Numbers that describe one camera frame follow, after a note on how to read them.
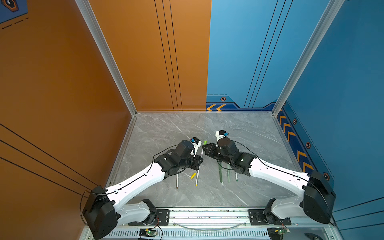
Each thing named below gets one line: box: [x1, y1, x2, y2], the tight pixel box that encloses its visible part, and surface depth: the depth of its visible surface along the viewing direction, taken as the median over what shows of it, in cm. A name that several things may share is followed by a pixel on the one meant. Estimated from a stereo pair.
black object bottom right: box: [304, 232, 323, 240], surface depth 70 cm
